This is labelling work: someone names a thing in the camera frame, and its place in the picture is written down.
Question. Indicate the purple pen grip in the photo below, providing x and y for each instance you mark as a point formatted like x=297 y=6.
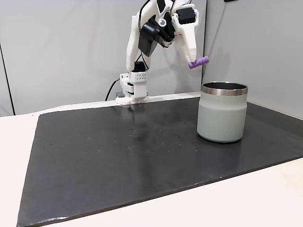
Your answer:
x=198 y=62

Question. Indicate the pale green steel-rimmed cup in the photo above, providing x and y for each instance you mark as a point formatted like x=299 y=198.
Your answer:
x=221 y=113

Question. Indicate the grey table clamp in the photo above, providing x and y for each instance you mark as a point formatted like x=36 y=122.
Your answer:
x=119 y=94

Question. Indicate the black table mat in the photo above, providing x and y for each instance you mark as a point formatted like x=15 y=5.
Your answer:
x=142 y=153

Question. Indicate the black camera box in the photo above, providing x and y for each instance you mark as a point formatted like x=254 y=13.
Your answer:
x=149 y=35

